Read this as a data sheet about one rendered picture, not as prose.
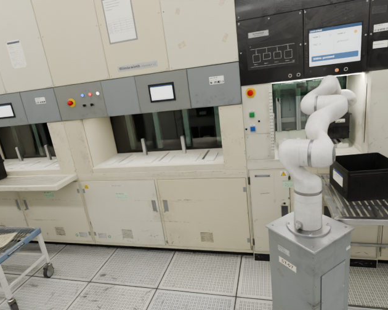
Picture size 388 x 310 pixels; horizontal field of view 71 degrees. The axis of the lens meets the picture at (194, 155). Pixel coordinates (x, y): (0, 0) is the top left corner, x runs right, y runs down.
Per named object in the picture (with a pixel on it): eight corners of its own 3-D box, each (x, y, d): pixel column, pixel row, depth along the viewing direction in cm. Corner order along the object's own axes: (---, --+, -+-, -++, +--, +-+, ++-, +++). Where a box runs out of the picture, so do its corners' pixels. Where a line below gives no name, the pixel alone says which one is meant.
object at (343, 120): (315, 145, 201) (315, 103, 192) (310, 138, 220) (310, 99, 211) (351, 143, 195) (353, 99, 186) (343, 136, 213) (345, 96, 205)
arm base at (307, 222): (311, 243, 116) (311, 204, 111) (278, 225, 132) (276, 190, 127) (339, 227, 124) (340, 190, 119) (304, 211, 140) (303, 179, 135)
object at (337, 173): (328, 181, 171) (329, 155, 166) (375, 178, 167) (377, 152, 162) (347, 202, 145) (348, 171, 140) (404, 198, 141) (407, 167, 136)
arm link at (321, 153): (294, 171, 121) (334, 174, 111) (289, 150, 114) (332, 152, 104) (317, 109, 150) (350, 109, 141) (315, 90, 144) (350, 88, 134)
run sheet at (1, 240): (-41, 256, 198) (-42, 254, 198) (-20, 238, 221) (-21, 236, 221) (2, 249, 200) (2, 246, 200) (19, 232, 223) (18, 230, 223)
